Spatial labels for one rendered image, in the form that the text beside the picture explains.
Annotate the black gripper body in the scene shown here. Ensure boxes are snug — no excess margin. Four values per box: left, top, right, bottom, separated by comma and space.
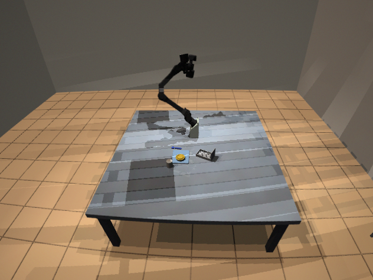
186, 54, 197, 79

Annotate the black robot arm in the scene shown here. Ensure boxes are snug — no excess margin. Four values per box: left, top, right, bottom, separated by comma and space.
158, 54, 197, 127

